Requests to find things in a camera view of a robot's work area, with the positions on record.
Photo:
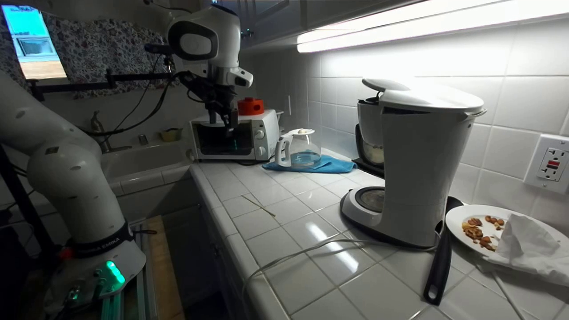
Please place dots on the thin stick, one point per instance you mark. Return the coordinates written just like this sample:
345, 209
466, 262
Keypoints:
258, 205

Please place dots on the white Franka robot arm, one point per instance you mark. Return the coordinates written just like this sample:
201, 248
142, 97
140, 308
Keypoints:
64, 179

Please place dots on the white wall power outlet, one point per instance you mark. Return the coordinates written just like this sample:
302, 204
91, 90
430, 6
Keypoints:
549, 164

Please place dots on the yellow sponge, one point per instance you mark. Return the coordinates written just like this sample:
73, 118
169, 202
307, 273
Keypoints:
169, 136

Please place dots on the robot base green light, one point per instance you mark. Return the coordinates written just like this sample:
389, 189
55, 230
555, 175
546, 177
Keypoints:
112, 278

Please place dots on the under cabinet light strip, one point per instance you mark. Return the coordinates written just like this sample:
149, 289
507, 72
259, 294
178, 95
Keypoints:
427, 24

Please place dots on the floral patterned curtain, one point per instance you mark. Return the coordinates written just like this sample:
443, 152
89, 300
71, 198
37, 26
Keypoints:
99, 51

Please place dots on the black stand pole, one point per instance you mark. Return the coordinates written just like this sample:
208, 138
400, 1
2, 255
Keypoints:
26, 207

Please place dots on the white toaster oven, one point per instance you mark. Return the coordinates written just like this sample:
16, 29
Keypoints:
265, 136

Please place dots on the brown food pieces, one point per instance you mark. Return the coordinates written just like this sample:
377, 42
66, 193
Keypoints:
478, 232

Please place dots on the white plate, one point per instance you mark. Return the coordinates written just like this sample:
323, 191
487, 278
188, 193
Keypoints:
459, 223

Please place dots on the wall kitchen cabinet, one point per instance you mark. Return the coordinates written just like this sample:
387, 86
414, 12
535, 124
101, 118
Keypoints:
277, 19

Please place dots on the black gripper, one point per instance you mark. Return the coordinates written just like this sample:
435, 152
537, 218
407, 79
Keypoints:
219, 95

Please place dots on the white drip coffee maker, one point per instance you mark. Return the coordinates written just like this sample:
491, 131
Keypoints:
423, 166

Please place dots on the blue cloth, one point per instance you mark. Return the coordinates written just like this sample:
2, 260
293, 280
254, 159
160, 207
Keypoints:
331, 166

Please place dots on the white crumpled napkin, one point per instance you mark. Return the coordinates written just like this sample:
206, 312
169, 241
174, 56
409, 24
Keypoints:
530, 246

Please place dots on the white sink basin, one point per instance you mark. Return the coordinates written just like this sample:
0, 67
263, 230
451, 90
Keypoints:
142, 163

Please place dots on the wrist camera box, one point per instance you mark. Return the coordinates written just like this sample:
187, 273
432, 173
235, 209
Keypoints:
242, 79

